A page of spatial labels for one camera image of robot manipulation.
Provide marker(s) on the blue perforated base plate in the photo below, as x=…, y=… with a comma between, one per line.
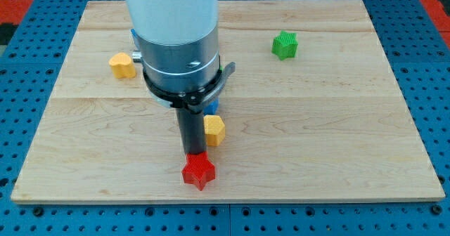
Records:
x=30, y=65

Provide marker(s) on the yellow heart block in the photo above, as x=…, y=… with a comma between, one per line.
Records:
x=122, y=66

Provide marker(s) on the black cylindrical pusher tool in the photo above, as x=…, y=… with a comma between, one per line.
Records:
x=191, y=126

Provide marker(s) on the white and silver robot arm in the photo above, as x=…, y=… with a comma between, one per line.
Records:
x=179, y=45

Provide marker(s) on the red star block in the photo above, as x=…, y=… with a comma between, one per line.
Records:
x=198, y=170

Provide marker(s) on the green star block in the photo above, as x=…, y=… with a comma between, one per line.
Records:
x=285, y=45

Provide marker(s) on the blue block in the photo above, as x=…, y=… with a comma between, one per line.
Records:
x=212, y=108

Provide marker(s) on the yellow pentagon block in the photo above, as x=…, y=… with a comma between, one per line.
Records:
x=214, y=130

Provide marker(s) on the wooden board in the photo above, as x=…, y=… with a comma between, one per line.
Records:
x=327, y=126

